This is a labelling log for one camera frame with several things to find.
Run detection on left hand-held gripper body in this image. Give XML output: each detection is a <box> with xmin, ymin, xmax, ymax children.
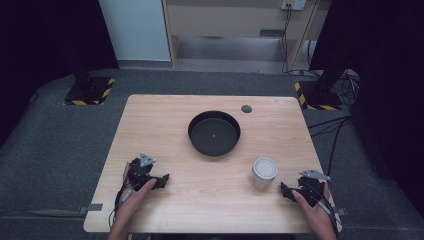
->
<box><xmin>127</xmin><ymin>152</ymin><xmax>158</xmax><ymax>192</ymax></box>

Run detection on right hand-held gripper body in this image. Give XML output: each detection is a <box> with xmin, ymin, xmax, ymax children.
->
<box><xmin>293</xmin><ymin>168</ymin><xmax>332</xmax><ymax>208</ymax></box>

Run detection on white jar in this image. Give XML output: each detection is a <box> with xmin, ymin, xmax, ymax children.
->
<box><xmin>249</xmin><ymin>157</ymin><xmax>279</xmax><ymax>191</ymax></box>

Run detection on black round tray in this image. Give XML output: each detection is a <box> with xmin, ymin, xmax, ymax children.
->
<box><xmin>187</xmin><ymin>110</ymin><xmax>242</xmax><ymax>158</ymax></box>

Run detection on person's left hand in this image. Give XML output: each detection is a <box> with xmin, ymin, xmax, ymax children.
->
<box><xmin>114</xmin><ymin>161</ymin><xmax>158</xmax><ymax>232</ymax></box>

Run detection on person's right hand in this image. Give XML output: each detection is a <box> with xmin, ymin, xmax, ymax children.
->
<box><xmin>291</xmin><ymin>182</ymin><xmax>338</xmax><ymax>240</ymax></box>

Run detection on black stand with striped base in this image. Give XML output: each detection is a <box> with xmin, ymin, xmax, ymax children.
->
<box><xmin>62</xmin><ymin>0</ymin><xmax>117</xmax><ymax>107</ymax></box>
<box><xmin>293</xmin><ymin>49</ymin><xmax>355</xmax><ymax>112</ymax></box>

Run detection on black curtain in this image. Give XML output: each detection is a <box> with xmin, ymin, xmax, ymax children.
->
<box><xmin>0</xmin><ymin>0</ymin><xmax>120</xmax><ymax>148</ymax></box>
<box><xmin>309</xmin><ymin>0</ymin><xmax>424</xmax><ymax>209</ymax></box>

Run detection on white panel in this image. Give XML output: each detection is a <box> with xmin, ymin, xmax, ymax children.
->
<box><xmin>98</xmin><ymin>0</ymin><xmax>172</xmax><ymax>63</ymax></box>

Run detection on wooden desk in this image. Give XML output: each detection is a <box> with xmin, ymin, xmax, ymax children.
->
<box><xmin>161</xmin><ymin>0</ymin><xmax>332</xmax><ymax>72</ymax></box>

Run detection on white power socket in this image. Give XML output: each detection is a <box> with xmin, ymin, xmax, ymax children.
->
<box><xmin>280</xmin><ymin>0</ymin><xmax>307</xmax><ymax>11</ymax></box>

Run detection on right hand-held gripper cable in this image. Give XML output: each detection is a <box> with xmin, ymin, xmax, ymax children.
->
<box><xmin>304</xmin><ymin>184</ymin><xmax>342</xmax><ymax>240</ymax></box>

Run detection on hand-held gripper cable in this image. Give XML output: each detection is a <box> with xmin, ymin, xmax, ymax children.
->
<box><xmin>304</xmin><ymin>184</ymin><xmax>342</xmax><ymax>240</ymax></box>
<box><xmin>108</xmin><ymin>179</ymin><xmax>134</xmax><ymax>231</ymax></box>

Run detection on left hand-held gripper cable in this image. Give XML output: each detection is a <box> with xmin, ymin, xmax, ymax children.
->
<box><xmin>108</xmin><ymin>179</ymin><xmax>134</xmax><ymax>231</ymax></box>

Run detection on black floor cables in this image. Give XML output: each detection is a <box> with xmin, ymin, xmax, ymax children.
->
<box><xmin>307</xmin><ymin>115</ymin><xmax>353</xmax><ymax>178</ymax></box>

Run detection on tangled black cable bundle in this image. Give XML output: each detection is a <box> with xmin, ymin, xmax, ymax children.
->
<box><xmin>337</xmin><ymin>69</ymin><xmax>362</xmax><ymax>108</ymax></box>

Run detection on black socket cables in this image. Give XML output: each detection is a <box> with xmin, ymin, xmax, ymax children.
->
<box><xmin>280</xmin><ymin>5</ymin><xmax>318</xmax><ymax>78</ymax></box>

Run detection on grey desk handle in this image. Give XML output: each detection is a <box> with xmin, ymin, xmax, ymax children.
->
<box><xmin>259</xmin><ymin>29</ymin><xmax>286</xmax><ymax>38</ymax></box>

